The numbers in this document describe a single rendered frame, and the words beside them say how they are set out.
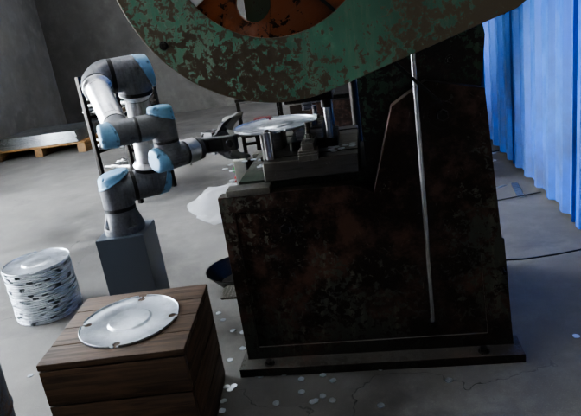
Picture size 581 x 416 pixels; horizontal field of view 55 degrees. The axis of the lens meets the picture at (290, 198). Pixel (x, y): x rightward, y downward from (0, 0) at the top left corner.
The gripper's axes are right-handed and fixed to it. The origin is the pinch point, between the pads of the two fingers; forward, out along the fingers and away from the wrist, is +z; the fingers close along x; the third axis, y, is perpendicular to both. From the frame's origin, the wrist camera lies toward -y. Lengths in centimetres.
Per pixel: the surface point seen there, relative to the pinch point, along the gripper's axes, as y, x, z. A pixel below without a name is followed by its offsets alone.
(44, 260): 110, 53, -39
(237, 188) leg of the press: -7.4, 13.9, -14.2
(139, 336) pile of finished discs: -9, 43, -58
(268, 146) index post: -11.7, 3.1, -2.5
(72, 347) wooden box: 4, 43, -71
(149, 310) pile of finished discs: 2, 43, -48
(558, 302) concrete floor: -72, 78, 72
